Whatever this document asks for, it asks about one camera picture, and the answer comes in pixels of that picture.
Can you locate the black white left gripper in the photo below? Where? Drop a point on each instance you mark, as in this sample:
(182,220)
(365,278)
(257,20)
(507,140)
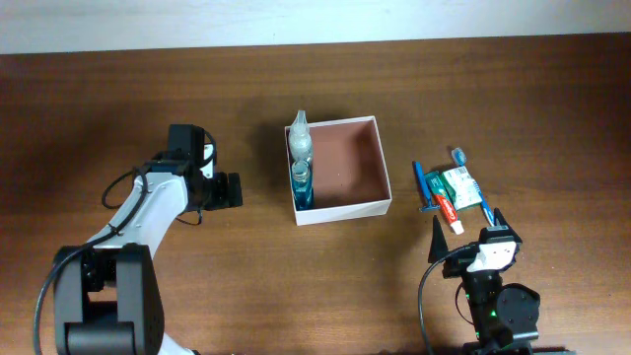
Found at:
(224,197)

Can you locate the pink open cardboard box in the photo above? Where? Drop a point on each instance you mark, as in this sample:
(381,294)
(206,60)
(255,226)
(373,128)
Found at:
(351,179)

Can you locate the purple spray bottle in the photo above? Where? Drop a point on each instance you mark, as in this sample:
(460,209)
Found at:
(300,140)

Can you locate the green red toothpaste tube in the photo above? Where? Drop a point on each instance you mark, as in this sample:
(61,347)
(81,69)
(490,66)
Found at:
(440,192)

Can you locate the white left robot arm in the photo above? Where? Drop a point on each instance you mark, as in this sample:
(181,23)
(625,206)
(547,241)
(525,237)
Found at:
(105,291)

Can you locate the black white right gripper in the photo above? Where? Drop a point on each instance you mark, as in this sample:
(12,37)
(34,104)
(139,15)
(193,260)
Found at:
(439,246)

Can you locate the white green crumpled sachet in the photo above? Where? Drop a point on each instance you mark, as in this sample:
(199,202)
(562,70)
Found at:
(461,188)

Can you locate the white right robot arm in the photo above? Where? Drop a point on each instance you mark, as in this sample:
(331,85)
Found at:
(504,316)

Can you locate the blue disposable razor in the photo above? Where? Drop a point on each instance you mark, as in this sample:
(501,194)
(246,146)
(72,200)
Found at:
(429,204)

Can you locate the teal mouthwash bottle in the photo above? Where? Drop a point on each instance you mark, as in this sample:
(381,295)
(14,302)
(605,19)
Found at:
(302,185)

